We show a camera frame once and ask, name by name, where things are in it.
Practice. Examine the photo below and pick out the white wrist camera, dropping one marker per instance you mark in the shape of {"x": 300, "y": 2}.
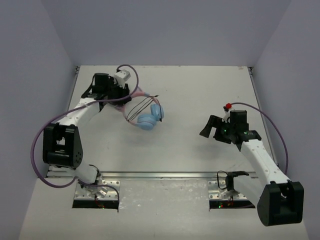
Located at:
{"x": 121, "y": 77}
{"x": 227, "y": 109}

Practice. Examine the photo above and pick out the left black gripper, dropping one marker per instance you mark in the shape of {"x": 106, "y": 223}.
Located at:
{"x": 124, "y": 93}

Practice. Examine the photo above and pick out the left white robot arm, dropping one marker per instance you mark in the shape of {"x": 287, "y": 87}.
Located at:
{"x": 62, "y": 146}

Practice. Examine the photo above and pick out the pink blue cat-ear headphones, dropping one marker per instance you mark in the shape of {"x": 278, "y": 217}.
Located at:
{"x": 145, "y": 114}

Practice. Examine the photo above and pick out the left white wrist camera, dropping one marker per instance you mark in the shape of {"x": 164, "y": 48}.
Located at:
{"x": 121, "y": 77}

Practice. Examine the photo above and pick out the metal mounting bracket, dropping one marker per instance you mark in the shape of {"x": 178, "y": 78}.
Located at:
{"x": 216, "y": 193}
{"x": 107, "y": 192}

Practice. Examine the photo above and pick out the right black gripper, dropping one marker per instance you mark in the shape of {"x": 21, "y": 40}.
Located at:
{"x": 213, "y": 121}

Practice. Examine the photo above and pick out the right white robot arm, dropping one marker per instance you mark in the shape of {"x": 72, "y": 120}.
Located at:
{"x": 277, "y": 199}

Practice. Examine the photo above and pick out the right metal mounting bracket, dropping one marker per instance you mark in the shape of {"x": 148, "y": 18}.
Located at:
{"x": 216, "y": 193}

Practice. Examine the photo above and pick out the left metal mounting bracket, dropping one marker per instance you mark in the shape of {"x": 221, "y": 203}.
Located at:
{"x": 107, "y": 192}

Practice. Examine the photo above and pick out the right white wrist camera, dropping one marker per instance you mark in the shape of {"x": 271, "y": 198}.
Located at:
{"x": 227, "y": 109}

